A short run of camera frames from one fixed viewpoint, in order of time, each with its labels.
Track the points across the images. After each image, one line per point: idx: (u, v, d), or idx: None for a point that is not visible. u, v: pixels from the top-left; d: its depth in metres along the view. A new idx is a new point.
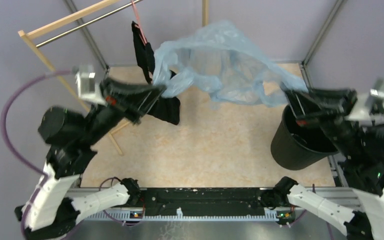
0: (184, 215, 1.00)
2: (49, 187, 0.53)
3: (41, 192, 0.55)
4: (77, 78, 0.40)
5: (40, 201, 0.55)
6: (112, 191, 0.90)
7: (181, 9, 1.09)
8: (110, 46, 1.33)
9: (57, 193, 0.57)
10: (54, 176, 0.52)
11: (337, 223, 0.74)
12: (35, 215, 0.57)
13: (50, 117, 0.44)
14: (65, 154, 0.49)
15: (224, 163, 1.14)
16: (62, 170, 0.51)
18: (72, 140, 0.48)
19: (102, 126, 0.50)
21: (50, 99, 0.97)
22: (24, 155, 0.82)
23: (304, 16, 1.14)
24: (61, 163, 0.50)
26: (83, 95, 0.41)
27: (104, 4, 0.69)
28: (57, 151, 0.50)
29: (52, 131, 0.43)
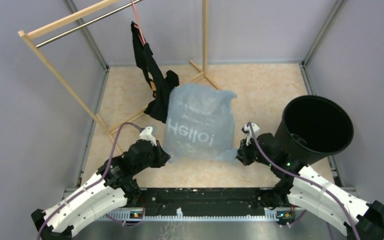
0: (184, 215, 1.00)
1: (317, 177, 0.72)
2: (94, 191, 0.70)
3: (84, 194, 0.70)
4: (150, 128, 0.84)
5: (79, 202, 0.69)
6: (108, 197, 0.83)
7: (181, 9, 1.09)
8: (110, 46, 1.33)
9: (91, 200, 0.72)
10: (104, 183, 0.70)
11: (337, 222, 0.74)
12: (64, 215, 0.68)
13: (143, 143, 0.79)
14: (119, 170, 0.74)
15: (224, 163, 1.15)
16: (114, 180, 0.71)
18: (141, 160, 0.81)
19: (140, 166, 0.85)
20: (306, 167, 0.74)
21: (50, 99, 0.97)
22: (24, 156, 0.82)
23: (304, 17, 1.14)
24: (114, 175, 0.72)
26: (150, 133, 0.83)
27: (104, 4, 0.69)
28: (112, 168, 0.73)
29: (145, 149, 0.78)
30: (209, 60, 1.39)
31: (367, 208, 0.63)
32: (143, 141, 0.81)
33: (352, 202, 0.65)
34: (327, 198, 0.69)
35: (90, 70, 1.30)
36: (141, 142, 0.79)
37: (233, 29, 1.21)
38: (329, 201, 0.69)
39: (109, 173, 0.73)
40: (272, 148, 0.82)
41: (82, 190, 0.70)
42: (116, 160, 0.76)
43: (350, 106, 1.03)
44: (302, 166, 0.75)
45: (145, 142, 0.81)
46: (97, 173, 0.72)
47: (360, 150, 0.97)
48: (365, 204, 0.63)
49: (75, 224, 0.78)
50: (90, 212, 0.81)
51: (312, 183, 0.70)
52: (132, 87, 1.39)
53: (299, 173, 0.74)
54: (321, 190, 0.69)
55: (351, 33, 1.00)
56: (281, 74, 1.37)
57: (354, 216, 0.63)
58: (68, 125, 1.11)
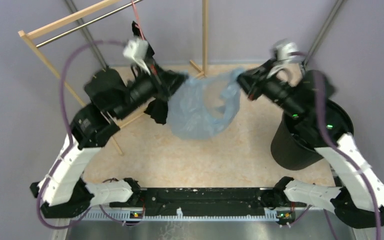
0: (184, 215, 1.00)
1: (355, 151, 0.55)
2: (71, 158, 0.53)
3: (62, 163, 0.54)
4: (134, 43, 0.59)
5: (62, 174, 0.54)
6: (118, 185, 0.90)
7: (181, 9, 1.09)
8: (110, 46, 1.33)
9: (77, 166, 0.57)
10: (78, 146, 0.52)
11: (325, 201, 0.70)
12: (53, 189, 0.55)
13: (101, 77, 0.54)
14: (91, 121, 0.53)
15: (224, 163, 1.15)
16: (87, 140, 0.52)
18: (114, 102, 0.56)
19: (139, 99, 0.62)
20: (346, 136, 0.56)
21: (50, 99, 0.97)
22: (24, 156, 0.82)
23: (304, 17, 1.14)
24: (87, 132, 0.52)
26: (132, 55, 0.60)
27: (105, 4, 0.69)
28: (81, 121, 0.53)
29: (102, 89, 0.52)
30: (209, 60, 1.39)
31: None
32: (105, 72, 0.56)
33: (380, 190, 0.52)
34: (357, 181, 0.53)
35: (90, 70, 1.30)
36: (98, 75, 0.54)
37: (232, 29, 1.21)
38: (355, 182, 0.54)
39: (79, 128, 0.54)
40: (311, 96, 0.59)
41: (59, 160, 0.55)
42: (90, 106, 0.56)
43: (350, 106, 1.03)
44: (342, 134, 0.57)
45: (111, 72, 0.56)
46: (70, 134, 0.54)
47: (360, 150, 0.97)
48: None
49: (95, 193, 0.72)
50: (105, 190, 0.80)
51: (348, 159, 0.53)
52: None
53: (338, 143, 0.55)
54: (355, 171, 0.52)
55: (351, 33, 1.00)
56: (281, 74, 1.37)
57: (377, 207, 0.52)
58: None
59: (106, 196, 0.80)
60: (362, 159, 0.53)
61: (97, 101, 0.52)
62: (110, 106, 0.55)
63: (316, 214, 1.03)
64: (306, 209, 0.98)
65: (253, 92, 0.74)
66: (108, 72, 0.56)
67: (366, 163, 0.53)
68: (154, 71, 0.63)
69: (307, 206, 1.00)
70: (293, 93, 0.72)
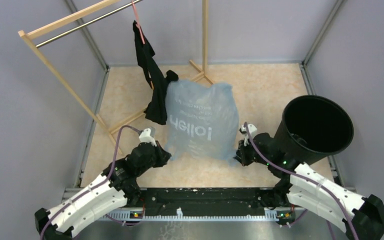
0: (184, 215, 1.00)
1: (312, 173, 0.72)
2: (99, 191, 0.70)
3: (89, 194, 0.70)
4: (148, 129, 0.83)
5: (84, 202, 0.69)
6: (108, 198, 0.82)
7: (181, 9, 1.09)
8: (110, 46, 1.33)
9: (94, 201, 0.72)
10: (109, 184, 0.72)
11: (336, 219, 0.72)
12: (68, 214, 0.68)
13: (144, 146, 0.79)
14: (123, 172, 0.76)
15: (224, 163, 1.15)
16: (119, 181, 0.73)
18: (144, 163, 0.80)
19: (148, 165, 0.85)
20: (302, 165, 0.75)
21: (50, 99, 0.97)
22: (24, 156, 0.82)
23: (304, 16, 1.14)
24: (119, 177, 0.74)
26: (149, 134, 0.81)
27: (104, 4, 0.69)
28: (117, 170, 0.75)
29: (146, 152, 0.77)
30: (209, 60, 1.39)
31: (361, 201, 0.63)
32: (146, 143, 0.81)
33: (348, 197, 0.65)
34: (323, 194, 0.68)
35: (90, 70, 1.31)
36: (142, 145, 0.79)
37: (232, 29, 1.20)
38: (326, 197, 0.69)
39: (112, 174, 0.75)
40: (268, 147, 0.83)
41: (87, 191, 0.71)
42: (120, 162, 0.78)
43: (350, 106, 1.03)
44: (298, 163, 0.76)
45: (149, 144, 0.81)
46: (102, 175, 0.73)
47: (360, 151, 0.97)
48: (359, 198, 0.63)
49: (75, 225, 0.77)
50: (90, 213, 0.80)
51: (308, 180, 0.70)
52: (132, 87, 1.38)
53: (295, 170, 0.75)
54: (316, 186, 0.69)
55: (351, 33, 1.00)
56: (281, 74, 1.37)
57: (350, 210, 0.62)
58: (68, 125, 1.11)
59: (91, 219, 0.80)
60: (319, 176, 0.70)
61: (138, 160, 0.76)
62: (140, 165, 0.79)
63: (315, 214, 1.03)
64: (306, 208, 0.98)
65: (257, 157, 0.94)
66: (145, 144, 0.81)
67: (323, 178, 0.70)
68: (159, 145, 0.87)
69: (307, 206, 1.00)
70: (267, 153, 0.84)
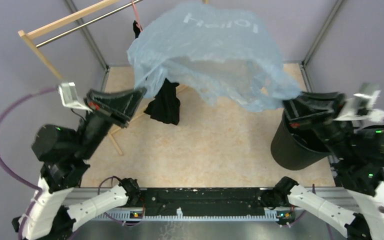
0: (184, 215, 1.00)
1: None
2: (43, 200, 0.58)
3: (35, 205, 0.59)
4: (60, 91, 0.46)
5: (37, 213, 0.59)
6: (109, 194, 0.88)
7: (181, 10, 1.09)
8: (110, 46, 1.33)
9: (52, 205, 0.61)
10: (48, 190, 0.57)
11: (338, 225, 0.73)
12: (31, 227, 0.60)
13: (43, 135, 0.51)
14: (58, 168, 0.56)
15: (224, 163, 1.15)
16: (56, 183, 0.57)
18: (65, 153, 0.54)
19: (96, 135, 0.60)
20: (383, 183, 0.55)
21: (50, 99, 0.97)
22: (23, 156, 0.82)
23: (304, 16, 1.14)
24: (55, 177, 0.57)
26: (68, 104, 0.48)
27: (105, 4, 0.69)
28: (49, 166, 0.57)
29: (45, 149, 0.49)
30: None
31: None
32: (47, 128, 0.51)
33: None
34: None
35: (90, 69, 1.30)
36: (39, 134, 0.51)
37: None
38: (378, 223, 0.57)
39: (49, 173, 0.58)
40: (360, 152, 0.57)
41: (33, 202, 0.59)
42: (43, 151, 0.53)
43: None
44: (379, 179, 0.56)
45: (51, 127, 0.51)
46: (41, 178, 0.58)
47: None
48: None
49: (78, 218, 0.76)
50: (92, 206, 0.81)
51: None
52: (132, 86, 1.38)
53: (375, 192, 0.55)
54: None
55: (351, 32, 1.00)
56: None
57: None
58: (68, 125, 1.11)
59: (93, 213, 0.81)
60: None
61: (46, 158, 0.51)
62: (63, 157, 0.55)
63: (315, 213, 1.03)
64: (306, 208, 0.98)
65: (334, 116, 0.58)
66: (48, 127, 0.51)
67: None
68: (99, 108, 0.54)
69: None
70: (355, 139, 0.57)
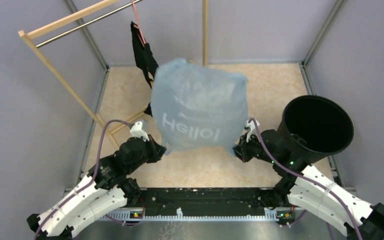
0: (184, 215, 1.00)
1: (320, 176, 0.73)
2: (85, 194, 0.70)
3: (75, 197, 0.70)
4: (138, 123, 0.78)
5: (72, 206, 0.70)
6: (108, 197, 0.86)
7: (181, 10, 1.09)
8: (110, 47, 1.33)
9: (83, 203, 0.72)
10: (95, 186, 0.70)
11: (337, 223, 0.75)
12: (57, 220, 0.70)
13: (134, 142, 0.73)
14: (110, 170, 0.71)
15: (224, 163, 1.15)
16: (105, 182, 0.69)
18: (135, 159, 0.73)
19: (142, 157, 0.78)
20: (309, 167, 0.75)
21: (50, 99, 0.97)
22: (24, 156, 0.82)
23: (304, 16, 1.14)
24: (105, 176, 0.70)
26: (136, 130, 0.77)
27: (104, 4, 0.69)
28: (102, 168, 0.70)
29: (136, 148, 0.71)
30: (209, 60, 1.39)
31: (370, 210, 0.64)
32: (135, 139, 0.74)
33: (356, 204, 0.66)
34: (331, 199, 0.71)
35: (90, 70, 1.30)
36: (131, 141, 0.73)
37: (232, 29, 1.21)
38: (334, 202, 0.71)
39: (100, 173, 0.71)
40: (276, 147, 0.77)
41: (73, 194, 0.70)
42: (108, 159, 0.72)
43: (350, 106, 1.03)
44: (305, 165, 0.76)
45: (138, 140, 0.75)
46: (87, 176, 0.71)
47: (360, 151, 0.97)
48: (368, 206, 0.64)
49: (75, 226, 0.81)
50: (90, 213, 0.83)
51: (316, 184, 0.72)
52: (132, 87, 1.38)
53: (302, 172, 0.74)
54: (324, 190, 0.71)
55: (351, 32, 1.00)
56: (281, 74, 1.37)
57: (358, 219, 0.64)
58: (68, 125, 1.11)
59: (91, 219, 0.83)
60: (328, 181, 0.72)
61: (127, 157, 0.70)
62: (130, 162, 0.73)
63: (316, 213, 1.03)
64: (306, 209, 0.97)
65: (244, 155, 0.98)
66: (136, 139, 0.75)
67: (332, 183, 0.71)
68: (152, 140, 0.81)
69: None
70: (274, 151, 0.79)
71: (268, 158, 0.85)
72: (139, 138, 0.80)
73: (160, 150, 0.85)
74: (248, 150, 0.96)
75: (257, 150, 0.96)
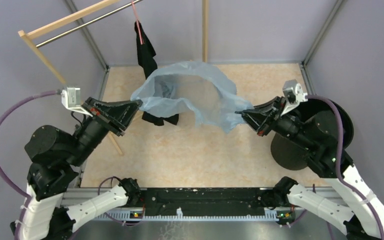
0: (184, 215, 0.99)
1: (360, 182, 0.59)
2: (33, 207, 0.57)
3: (27, 211, 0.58)
4: (65, 94, 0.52)
5: (28, 219, 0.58)
6: (110, 194, 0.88)
7: (181, 10, 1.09)
8: (110, 47, 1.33)
9: (43, 211, 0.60)
10: (36, 198, 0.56)
11: (337, 222, 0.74)
12: (26, 232, 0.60)
13: (41, 137, 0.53)
14: (44, 174, 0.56)
15: (224, 163, 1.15)
16: (43, 192, 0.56)
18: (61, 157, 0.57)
19: (90, 141, 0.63)
20: (351, 167, 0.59)
21: (50, 99, 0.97)
22: (24, 156, 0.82)
23: (304, 16, 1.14)
24: (39, 183, 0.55)
26: (72, 107, 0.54)
27: (105, 4, 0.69)
28: (35, 174, 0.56)
29: (42, 149, 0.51)
30: (209, 60, 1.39)
31: None
32: (44, 129, 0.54)
33: None
34: (363, 208, 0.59)
35: (90, 70, 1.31)
36: (37, 134, 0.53)
37: (232, 29, 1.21)
38: (361, 209, 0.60)
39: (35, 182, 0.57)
40: (327, 139, 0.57)
41: (24, 209, 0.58)
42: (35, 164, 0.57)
43: (350, 106, 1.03)
44: (347, 164, 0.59)
45: (50, 129, 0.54)
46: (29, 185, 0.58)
47: (360, 151, 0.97)
48: None
49: (77, 219, 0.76)
50: (92, 208, 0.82)
51: (357, 193, 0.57)
52: (132, 87, 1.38)
53: (343, 175, 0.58)
54: (362, 201, 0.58)
55: (351, 32, 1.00)
56: (281, 74, 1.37)
57: None
58: (67, 125, 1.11)
59: (93, 214, 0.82)
60: (367, 188, 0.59)
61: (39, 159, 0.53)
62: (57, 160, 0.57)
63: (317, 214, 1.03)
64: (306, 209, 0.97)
65: (264, 129, 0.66)
66: (47, 129, 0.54)
67: (370, 192, 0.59)
68: (99, 114, 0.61)
69: None
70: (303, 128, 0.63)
71: (300, 140, 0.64)
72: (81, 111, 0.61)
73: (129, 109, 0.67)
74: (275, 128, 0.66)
75: (289, 128, 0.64)
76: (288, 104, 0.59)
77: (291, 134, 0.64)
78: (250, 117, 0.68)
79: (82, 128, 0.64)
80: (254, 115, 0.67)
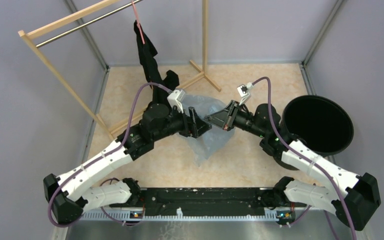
0: (184, 215, 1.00)
1: (305, 150, 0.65)
2: (114, 158, 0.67)
3: (102, 160, 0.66)
4: (177, 92, 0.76)
5: (98, 168, 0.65)
6: (115, 187, 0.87)
7: (181, 9, 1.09)
8: (110, 47, 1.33)
9: (106, 170, 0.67)
10: (125, 150, 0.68)
11: (327, 204, 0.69)
12: (80, 181, 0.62)
13: (156, 109, 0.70)
14: (139, 139, 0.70)
15: (224, 163, 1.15)
16: (135, 148, 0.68)
18: (157, 127, 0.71)
19: (171, 130, 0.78)
20: (295, 142, 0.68)
21: (50, 99, 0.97)
22: (23, 156, 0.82)
23: (304, 16, 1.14)
24: (134, 143, 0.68)
26: (175, 99, 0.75)
27: (105, 3, 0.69)
28: (132, 135, 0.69)
29: (158, 116, 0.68)
30: (209, 60, 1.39)
31: (356, 181, 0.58)
32: (158, 106, 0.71)
33: (342, 175, 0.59)
34: (316, 172, 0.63)
35: (90, 69, 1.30)
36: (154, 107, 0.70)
37: (232, 29, 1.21)
38: (319, 175, 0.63)
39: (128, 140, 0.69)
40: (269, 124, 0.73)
41: (100, 156, 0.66)
42: (135, 127, 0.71)
43: (350, 106, 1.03)
44: (291, 141, 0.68)
45: (162, 107, 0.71)
46: (117, 141, 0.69)
47: (360, 151, 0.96)
48: (354, 177, 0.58)
49: (89, 200, 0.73)
50: (101, 194, 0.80)
51: (301, 157, 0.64)
52: (132, 86, 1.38)
53: (289, 141, 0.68)
54: (309, 164, 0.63)
55: (351, 32, 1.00)
56: (281, 74, 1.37)
57: (343, 190, 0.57)
58: (68, 125, 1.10)
59: (102, 201, 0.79)
60: (313, 153, 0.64)
61: (151, 124, 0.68)
62: (154, 130, 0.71)
63: (316, 214, 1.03)
64: (306, 208, 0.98)
65: (227, 123, 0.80)
66: (160, 106, 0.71)
67: (317, 155, 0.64)
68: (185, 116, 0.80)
69: (306, 206, 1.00)
70: (254, 121, 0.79)
71: (255, 132, 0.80)
72: (174, 107, 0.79)
73: (204, 126, 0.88)
74: (234, 123, 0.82)
75: (244, 121, 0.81)
76: (242, 98, 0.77)
77: (247, 126, 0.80)
78: (217, 119, 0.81)
79: (172, 117, 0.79)
80: (215, 113, 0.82)
